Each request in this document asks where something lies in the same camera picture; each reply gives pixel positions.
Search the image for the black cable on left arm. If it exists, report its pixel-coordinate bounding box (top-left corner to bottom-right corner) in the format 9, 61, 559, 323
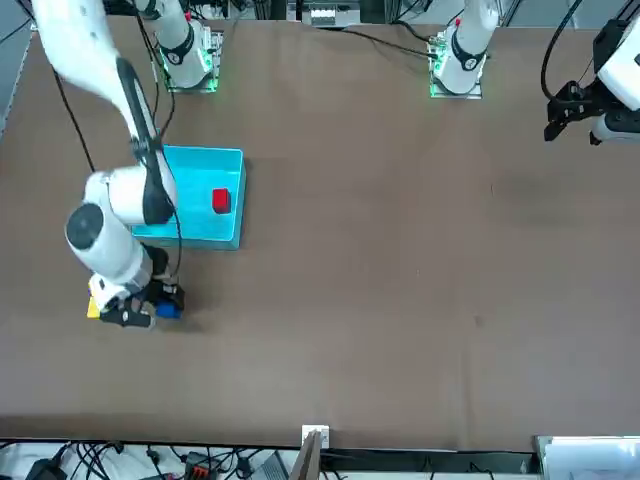
541, 0, 587, 101

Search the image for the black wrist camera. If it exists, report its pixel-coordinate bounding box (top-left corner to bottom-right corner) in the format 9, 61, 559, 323
98, 308, 155, 331

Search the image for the black cable from left base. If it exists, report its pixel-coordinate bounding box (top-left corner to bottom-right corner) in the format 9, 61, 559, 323
312, 22, 441, 64

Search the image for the aluminium frame post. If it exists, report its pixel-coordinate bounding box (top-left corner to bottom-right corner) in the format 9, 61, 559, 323
289, 424, 332, 480

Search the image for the black power adapter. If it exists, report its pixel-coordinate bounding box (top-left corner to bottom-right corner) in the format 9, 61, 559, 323
24, 457, 69, 480

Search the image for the yellow cube block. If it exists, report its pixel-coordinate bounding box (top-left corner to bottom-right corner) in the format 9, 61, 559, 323
85, 278, 102, 320

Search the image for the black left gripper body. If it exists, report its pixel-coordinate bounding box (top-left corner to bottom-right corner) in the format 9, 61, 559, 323
548, 82, 603, 121

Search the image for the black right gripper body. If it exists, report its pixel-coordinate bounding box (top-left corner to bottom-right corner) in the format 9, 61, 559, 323
132, 245, 177, 299

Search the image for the cyan plastic box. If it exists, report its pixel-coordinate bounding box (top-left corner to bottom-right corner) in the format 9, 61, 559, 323
130, 145, 248, 252

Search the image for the orange black plug adapter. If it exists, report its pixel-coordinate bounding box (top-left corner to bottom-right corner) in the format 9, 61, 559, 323
183, 451, 212, 479

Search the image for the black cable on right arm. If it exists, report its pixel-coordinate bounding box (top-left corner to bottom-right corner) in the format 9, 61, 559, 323
132, 0, 186, 281
49, 67, 97, 172

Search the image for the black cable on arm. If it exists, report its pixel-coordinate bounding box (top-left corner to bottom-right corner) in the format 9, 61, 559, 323
541, 0, 587, 101
132, 0, 186, 281
49, 67, 97, 172

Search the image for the blue cube block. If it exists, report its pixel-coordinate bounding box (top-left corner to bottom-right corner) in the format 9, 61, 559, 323
155, 298, 183, 320

